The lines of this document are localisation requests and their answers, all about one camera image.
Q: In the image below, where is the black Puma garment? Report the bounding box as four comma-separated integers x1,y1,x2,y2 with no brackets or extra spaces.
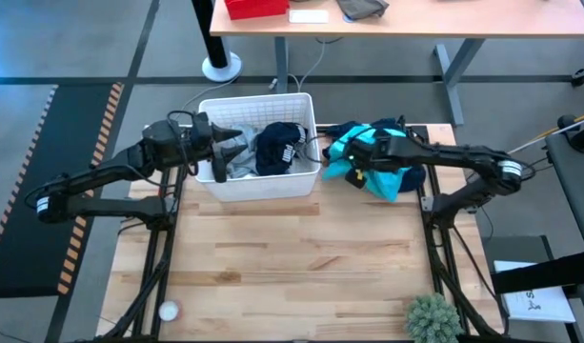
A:
254,121,310,177

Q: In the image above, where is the red plastic box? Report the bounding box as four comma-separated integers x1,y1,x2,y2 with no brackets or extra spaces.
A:
223,0,291,22

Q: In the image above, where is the dark grey cloth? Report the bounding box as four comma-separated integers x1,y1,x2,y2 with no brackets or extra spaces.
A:
335,0,391,22

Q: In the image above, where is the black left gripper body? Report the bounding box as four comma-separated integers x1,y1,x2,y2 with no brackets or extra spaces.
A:
189,111,217,169

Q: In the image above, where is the teal shirt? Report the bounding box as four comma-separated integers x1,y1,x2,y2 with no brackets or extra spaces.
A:
321,124,413,203

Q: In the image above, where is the white printed paper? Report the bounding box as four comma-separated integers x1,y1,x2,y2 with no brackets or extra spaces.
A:
493,259,577,325

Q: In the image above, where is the white floor cable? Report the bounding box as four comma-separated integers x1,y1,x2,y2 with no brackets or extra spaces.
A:
180,36,329,111

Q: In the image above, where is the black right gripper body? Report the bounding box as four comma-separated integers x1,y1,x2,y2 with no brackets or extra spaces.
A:
344,137,393,191

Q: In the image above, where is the yellow cable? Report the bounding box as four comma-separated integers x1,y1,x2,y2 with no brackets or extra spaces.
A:
533,111,584,140

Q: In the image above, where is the black orange-striped floor mat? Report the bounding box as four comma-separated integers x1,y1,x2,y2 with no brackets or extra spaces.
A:
0,81,127,299

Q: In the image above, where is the dark navy garment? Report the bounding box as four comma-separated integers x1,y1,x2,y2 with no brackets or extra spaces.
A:
323,117,428,194

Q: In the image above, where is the small red patterned cup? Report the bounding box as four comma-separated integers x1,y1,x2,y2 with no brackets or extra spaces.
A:
157,299,181,323

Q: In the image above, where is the white perforated plastic laundry basket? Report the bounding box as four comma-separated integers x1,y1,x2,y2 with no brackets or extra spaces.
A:
194,91,323,203

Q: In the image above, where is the wooden office desk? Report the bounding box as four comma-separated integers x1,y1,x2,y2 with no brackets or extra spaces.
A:
209,0,584,128

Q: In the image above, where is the green artificial plant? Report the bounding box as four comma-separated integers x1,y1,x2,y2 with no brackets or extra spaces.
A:
404,292,465,343

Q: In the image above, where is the black equipment cart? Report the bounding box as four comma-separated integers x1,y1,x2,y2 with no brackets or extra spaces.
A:
490,113,584,343

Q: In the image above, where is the black pole white base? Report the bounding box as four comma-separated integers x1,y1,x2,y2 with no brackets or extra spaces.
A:
191,0,244,84

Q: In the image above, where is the grey hoodie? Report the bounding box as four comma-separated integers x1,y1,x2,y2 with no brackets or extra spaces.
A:
223,123,265,180

